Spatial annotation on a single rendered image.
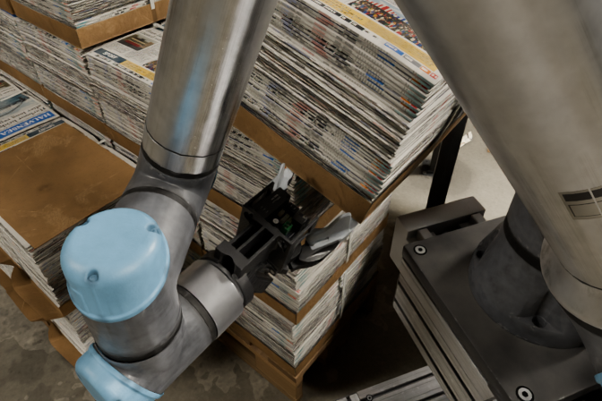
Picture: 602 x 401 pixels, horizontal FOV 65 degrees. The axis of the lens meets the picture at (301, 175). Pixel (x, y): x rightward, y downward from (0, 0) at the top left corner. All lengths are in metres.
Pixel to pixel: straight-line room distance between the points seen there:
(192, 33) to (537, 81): 0.23
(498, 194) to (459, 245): 1.41
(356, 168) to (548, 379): 0.29
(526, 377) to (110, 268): 0.40
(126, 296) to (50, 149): 0.91
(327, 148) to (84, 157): 0.73
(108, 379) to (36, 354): 1.19
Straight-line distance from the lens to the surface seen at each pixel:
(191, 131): 0.40
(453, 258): 0.61
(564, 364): 0.57
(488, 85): 0.21
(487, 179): 2.09
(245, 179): 0.85
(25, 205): 1.11
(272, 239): 0.50
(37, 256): 1.05
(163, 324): 0.42
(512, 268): 0.53
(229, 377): 1.43
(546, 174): 0.25
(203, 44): 0.35
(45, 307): 1.20
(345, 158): 0.58
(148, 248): 0.36
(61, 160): 1.20
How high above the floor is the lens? 1.27
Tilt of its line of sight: 40 degrees down
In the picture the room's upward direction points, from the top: straight up
